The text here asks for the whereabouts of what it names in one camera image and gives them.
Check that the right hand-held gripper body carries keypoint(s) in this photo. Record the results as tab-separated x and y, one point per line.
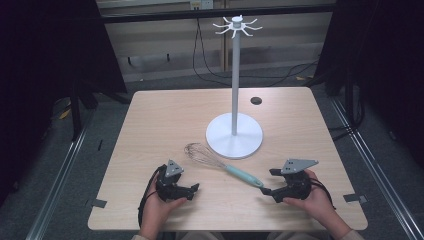
296	181

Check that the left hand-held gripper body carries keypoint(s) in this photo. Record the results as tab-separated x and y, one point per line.
168	185

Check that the person's left hand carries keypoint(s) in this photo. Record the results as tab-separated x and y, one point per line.
156	211

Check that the person's right hand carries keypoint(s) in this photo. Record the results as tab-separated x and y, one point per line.
316	203

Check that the white hook stand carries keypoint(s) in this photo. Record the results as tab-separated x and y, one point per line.
234	133

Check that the grey tape piece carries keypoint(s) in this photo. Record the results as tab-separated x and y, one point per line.
355	198
97	202

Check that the dark round table grommet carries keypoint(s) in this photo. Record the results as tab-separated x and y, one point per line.
256	100

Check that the black stand leg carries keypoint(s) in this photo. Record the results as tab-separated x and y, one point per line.
350	100
76	110

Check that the black curtain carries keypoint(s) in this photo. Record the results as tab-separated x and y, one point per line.
383	66
40	66

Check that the black horizontal beam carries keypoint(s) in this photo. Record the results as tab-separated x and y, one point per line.
200	14

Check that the metal floor rail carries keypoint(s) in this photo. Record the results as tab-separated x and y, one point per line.
56	183
376	166

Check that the wall power outlet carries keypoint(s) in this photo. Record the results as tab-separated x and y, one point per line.
201	4

